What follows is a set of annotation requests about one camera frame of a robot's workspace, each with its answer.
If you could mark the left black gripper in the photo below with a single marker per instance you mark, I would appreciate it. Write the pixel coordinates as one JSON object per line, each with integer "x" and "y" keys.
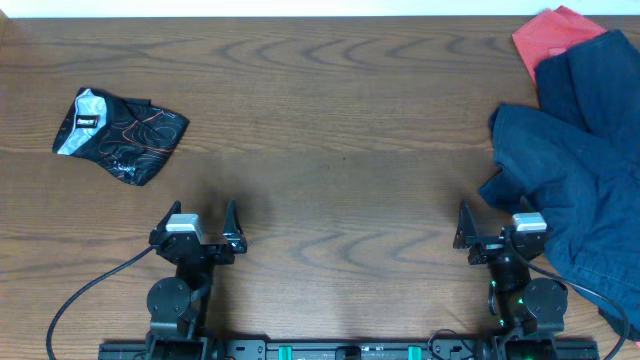
{"x": 209, "y": 247}

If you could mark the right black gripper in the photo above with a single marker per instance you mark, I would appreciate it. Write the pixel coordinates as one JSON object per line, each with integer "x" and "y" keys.
{"x": 467, "y": 237}

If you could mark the blue denim shorts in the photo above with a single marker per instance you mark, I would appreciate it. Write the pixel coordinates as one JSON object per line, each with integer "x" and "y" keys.
{"x": 586, "y": 192}

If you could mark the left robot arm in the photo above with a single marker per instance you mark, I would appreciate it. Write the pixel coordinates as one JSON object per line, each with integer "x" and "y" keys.
{"x": 178, "y": 304}

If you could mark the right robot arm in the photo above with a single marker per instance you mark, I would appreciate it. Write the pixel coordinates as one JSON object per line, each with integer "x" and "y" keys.
{"x": 530, "y": 310}

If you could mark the black patterned folded shorts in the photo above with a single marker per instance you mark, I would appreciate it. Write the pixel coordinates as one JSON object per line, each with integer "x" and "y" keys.
{"x": 132, "y": 139}

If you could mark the dark navy garment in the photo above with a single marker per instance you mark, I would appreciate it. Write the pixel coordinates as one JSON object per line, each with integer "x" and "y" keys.
{"x": 595, "y": 87}

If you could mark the red cloth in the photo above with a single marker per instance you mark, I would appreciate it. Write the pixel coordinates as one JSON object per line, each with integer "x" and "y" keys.
{"x": 551, "y": 33}

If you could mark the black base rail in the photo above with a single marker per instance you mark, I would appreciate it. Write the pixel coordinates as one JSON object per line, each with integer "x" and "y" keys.
{"x": 439, "y": 348}

